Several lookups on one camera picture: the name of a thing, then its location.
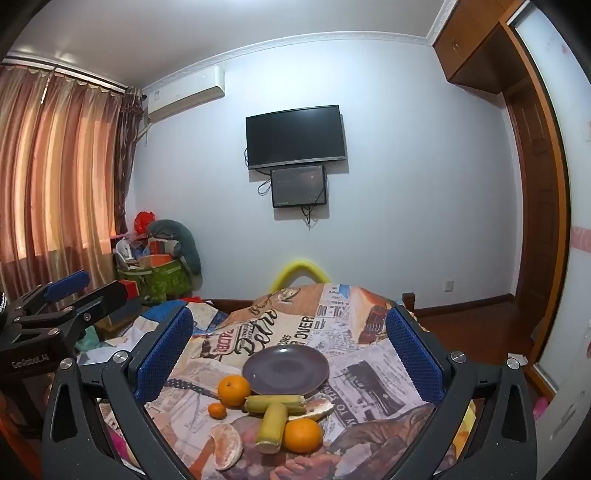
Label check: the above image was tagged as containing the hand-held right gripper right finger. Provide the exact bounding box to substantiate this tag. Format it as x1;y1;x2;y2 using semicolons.
385;293;539;480

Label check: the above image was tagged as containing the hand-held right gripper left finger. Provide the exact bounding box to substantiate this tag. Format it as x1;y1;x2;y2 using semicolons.
41;305;197;480

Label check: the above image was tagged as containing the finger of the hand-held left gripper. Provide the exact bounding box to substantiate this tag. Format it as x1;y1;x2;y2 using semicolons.
18;281;130;352
7;270;90;319

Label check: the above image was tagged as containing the large orange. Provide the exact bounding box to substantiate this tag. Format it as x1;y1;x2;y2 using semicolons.
283;416;323;454
218;375;251;408

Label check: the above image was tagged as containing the pomelo wedge with rind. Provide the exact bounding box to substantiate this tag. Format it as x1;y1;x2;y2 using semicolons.
288;398;334;422

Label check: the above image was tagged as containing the peeled pomelo segment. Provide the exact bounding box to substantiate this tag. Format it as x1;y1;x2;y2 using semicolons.
210;423;243;470

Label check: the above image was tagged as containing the purple plate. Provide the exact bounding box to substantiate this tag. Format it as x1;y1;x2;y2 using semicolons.
242;344;330;397

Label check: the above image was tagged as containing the long sugarcane piece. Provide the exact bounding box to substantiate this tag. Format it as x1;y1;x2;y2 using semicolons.
244;394;308;415

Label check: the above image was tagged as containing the short thick sugarcane piece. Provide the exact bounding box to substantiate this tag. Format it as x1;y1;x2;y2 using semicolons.
255;402;289;455

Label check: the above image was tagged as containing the newspaper print tablecloth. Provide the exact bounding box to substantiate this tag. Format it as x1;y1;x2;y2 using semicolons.
76;282;478;480

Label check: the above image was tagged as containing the green fabric bag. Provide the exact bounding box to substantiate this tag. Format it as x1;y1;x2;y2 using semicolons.
115;258;192;305

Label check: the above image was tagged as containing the red plastic bag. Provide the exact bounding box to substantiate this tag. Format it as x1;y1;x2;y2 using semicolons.
134;211;158;236

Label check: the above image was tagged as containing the grey pillow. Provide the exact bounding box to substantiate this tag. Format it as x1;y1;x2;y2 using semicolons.
145;219;204;276

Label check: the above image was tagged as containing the light orange curtain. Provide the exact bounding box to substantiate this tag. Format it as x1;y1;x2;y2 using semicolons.
0;65;123;296

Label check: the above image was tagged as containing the dark brown curtain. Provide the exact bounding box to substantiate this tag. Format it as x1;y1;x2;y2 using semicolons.
113;85;145;236

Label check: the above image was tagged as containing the yellow foam tube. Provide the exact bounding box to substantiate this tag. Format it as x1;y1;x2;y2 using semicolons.
270;260;329;294

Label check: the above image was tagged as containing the wooden door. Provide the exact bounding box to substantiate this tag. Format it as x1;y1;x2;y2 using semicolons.
501;76;568;367

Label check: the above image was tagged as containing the white air conditioner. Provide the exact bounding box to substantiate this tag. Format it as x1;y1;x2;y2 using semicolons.
145;65;226;124

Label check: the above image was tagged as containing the white wardrobe door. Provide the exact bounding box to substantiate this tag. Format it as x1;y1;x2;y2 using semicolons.
512;0;591;457

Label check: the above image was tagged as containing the wooden overhead cabinet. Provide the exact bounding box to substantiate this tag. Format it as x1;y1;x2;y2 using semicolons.
431;0;532;95

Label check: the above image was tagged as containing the small black wall monitor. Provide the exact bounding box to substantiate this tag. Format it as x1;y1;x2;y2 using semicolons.
270;164;328;208

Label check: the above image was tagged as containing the black wall television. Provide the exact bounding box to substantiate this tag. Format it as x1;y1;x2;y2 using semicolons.
245;104;348;170

